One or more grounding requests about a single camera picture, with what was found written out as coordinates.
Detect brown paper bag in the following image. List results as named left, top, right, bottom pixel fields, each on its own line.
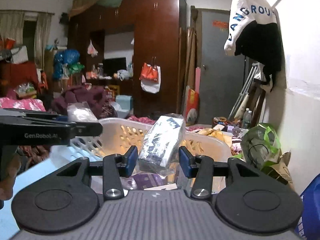
left=261, top=152, right=294, bottom=188

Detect maroon clothes pile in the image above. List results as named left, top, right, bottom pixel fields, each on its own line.
left=51, top=85, right=112, bottom=116

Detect pink floral blanket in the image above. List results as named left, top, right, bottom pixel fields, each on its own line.
left=0, top=97, right=47, bottom=112

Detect clear plastic bottle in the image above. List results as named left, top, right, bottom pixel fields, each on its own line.
left=241, top=108, right=253, bottom=130

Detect blue plastic sack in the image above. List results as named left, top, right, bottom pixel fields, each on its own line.
left=54, top=49, right=80, bottom=79

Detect green plastic bag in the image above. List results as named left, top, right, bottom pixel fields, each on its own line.
left=67, top=64, right=85, bottom=74

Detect white plastic bag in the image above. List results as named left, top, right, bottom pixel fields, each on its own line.
left=141, top=65, right=161, bottom=94

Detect red and yellow bag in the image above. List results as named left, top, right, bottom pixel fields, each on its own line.
left=185, top=89, right=200, bottom=124

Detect small pink white bag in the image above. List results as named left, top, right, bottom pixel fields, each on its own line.
left=87, top=40, right=98, bottom=57

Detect metal crutches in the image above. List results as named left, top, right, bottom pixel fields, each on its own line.
left=229, top=62, right=262, bottom=120

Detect black garment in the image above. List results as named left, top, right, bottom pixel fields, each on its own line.
left=234, top=21, right=283, bottom=92

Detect grey door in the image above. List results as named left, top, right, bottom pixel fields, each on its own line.
left=200, top=9, right=247, bottom=126

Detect white hoodie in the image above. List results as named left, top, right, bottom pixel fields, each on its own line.
left=224, top=0, right=278, bottom=57

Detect white plastic basket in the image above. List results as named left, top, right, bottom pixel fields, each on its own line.
left=69, top=117, right=233, bottom=180

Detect brown wooden wardrobe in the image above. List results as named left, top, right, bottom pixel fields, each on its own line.
left=67, top=0, right=187, bottom=118

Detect blue shopping bag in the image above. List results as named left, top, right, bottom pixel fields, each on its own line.
left=295, top=180, right=320, bottom=240

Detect clear bag with white contents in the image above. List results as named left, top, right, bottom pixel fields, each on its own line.
left=67, top=102, right=98, bottom=123

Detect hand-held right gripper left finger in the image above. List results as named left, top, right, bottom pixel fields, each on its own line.
left=56, top=145, right=139, bottom=201

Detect black white box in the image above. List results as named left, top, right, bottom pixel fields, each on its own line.
left=137, top=114, right=187, bottom=177

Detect person's left hand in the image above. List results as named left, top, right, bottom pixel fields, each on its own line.
left=0, top=154, right=22, bottom=201

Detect light blue box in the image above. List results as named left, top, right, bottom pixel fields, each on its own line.
left=115, top=95, right=133, bottom=118

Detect pink paper strip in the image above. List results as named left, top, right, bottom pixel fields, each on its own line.
left=194, top=67, right=201, bottom=93

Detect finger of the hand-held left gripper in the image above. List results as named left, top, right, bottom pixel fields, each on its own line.
left=71, top=122, right=103, bottom=142
left=0, top=108, right=68, bottom=124

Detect green shopping bag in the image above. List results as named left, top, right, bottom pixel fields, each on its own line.
left=241, top=123, right=282, bottom=171

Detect beige curtains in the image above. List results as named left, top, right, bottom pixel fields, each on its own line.
left=0, top=10, right=54, bottom=63

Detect wooden planks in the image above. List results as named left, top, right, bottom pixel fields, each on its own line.
left=184, top=27, right=198, bottom=120

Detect orange plastic bag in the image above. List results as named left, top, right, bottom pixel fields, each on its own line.
left=139, top=62, right=159, bottom=82

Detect purple box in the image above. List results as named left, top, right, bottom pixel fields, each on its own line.
left=134, top=174, right=171, bottom=189

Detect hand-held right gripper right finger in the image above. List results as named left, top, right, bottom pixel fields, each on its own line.
left=179, top=146, right=266, bottom=200

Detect black monitor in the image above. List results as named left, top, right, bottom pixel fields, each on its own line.
left=102, top=57, right=127, bottom=77

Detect yellow cloth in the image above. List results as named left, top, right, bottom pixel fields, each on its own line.
left=197, top=127, right=226, bottom=141

